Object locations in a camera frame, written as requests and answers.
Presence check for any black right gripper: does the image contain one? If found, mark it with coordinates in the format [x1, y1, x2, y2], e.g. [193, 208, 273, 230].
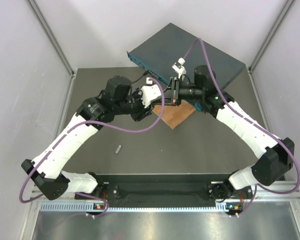
[153, 77, 204, 107]

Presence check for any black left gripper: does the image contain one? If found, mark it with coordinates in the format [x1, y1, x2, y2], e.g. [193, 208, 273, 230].
[114, 87, 155, 122]

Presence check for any silver SFP module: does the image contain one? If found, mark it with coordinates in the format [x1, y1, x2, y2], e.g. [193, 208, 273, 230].
[115, 145, 122, 154]

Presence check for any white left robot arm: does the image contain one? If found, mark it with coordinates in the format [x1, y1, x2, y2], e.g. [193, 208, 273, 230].
[19, 76, 164, 203]

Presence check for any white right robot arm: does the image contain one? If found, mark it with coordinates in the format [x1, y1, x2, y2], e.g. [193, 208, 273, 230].
[164, 63, 295, 198]

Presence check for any wooden board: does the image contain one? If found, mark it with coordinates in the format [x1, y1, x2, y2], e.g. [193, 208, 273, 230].
[160, 100, 196, 130]

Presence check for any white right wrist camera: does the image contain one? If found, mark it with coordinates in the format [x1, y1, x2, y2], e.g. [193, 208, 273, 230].
[172, 57, 187, 79]

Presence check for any black ethernet cable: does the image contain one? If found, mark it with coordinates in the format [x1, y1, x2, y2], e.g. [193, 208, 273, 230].
[131, 70, 150, 85]

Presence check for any dark blue network switch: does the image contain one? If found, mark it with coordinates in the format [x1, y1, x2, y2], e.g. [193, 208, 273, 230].
[127, 23, 245, 112]

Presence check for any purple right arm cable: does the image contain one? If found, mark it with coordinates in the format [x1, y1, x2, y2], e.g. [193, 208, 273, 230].
[183, 37, 300, 218]

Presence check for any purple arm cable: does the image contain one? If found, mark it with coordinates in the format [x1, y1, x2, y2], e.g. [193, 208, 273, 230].
[183, 37, 300, 218]
[19, 77, 166, 217]

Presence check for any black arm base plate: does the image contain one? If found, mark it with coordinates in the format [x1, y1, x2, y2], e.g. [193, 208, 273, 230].
[74, 173, 253, 208]

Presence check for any grey slotted cable duct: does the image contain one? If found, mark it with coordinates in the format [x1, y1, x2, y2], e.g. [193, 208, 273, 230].
[39, 200, 240, 213]

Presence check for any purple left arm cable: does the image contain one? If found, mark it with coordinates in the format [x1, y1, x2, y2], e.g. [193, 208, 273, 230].
[19, 77, 166, 217]

